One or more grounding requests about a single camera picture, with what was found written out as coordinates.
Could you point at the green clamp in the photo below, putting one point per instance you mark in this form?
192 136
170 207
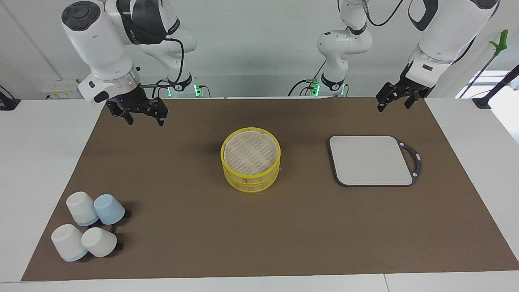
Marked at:
501 42

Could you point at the white cup blue rim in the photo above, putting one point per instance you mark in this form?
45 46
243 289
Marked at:
67 242

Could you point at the thin metal rod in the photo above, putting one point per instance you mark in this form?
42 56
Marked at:
478 75

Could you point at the yellow bamboo steamer basket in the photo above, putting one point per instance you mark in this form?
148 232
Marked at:
251 185

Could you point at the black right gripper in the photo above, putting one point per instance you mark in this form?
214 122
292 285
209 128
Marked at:
136 103

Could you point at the grey cutting board black rim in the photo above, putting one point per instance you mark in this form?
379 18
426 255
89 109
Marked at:
371 160

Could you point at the black stand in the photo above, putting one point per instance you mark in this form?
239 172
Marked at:
496 89

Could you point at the light blue cup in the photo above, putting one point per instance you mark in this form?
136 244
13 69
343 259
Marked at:
109 209

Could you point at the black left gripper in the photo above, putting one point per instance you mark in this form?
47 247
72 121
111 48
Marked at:
403 89

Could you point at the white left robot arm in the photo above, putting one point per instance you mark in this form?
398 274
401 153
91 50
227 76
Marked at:
446 32

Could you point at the white wall socket box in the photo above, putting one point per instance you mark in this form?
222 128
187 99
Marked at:
61 89

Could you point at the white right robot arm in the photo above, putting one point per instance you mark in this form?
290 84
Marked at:
101 44

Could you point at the brown table mat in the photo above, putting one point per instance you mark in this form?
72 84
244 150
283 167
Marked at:
243 235

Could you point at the yellow rimmed steamer lid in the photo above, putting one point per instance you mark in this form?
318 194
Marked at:
250 152

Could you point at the black mount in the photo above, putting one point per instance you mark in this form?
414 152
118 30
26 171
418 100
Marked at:
7 103

